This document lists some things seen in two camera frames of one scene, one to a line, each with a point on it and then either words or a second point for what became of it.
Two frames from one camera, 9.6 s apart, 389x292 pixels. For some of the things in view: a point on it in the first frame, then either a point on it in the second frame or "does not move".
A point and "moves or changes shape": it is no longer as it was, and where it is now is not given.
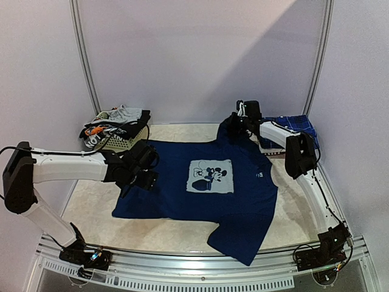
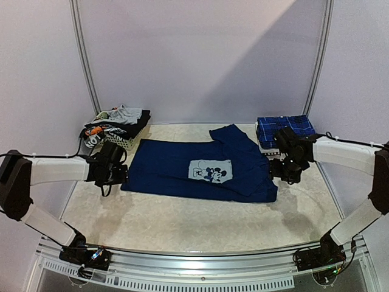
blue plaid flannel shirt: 296,123 does not move
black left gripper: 149,184 → 123,176
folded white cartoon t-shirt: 280,142 does not move
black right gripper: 233,124 → 279,173
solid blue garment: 225,180 moves or changes shape
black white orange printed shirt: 93,134 does not move
